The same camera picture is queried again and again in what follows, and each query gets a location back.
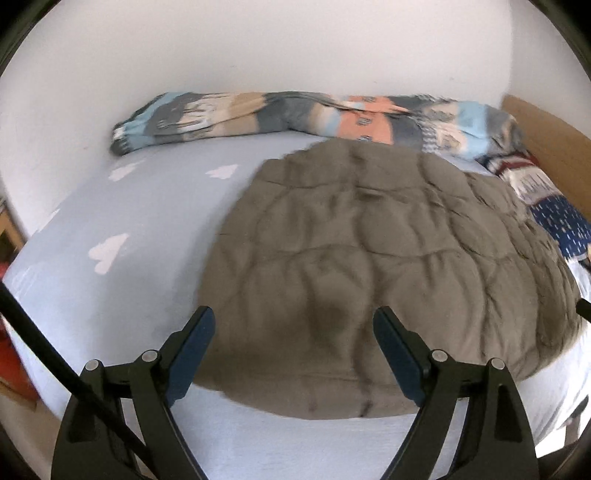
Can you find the light blue cloud bedsheet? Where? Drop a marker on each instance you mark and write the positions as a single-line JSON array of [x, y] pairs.
[[138, 221]]

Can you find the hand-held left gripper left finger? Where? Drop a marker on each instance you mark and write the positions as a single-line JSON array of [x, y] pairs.
[[191, 355]]

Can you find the wooden furniture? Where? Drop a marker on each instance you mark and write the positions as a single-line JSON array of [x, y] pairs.
[[11, 230]]

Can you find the red object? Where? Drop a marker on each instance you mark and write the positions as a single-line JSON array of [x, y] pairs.
[[14, 364]]

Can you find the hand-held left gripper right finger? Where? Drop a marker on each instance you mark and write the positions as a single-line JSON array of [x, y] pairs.
[[397, 355]]

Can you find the wooden headboard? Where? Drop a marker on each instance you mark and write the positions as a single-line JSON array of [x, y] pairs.
[[558, 143]]

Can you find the patchwork duvet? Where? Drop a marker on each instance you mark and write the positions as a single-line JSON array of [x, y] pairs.
[[277, 110]]

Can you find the olive quilted jacket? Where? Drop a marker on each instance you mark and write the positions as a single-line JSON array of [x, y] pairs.
[[369, 254]]

